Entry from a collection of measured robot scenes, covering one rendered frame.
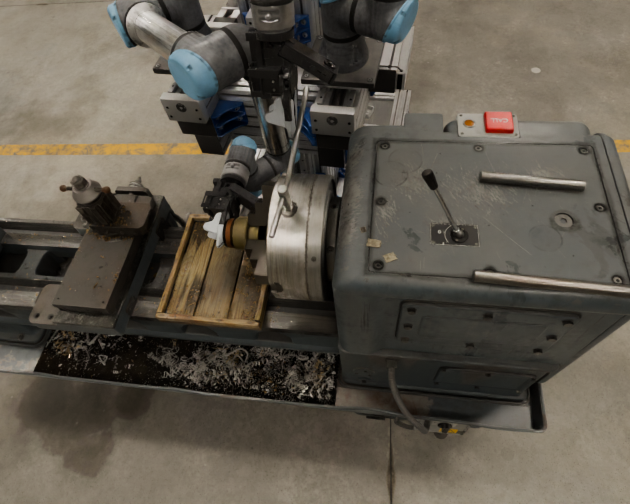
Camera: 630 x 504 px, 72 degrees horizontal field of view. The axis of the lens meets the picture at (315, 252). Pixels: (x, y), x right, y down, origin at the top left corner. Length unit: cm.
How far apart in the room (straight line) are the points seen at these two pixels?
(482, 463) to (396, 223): 135
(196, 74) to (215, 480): 159
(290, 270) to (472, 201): 41
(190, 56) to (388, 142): 48
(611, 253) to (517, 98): 238
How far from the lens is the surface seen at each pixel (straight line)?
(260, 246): 107
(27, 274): 169
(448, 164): 101
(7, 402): 262
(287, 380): 144
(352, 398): 148
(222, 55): 108
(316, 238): 93
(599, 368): 232
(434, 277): 84
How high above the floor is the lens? 198
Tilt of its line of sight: 58 degrees down
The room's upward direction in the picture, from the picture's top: 10 degrees counter-clockwise
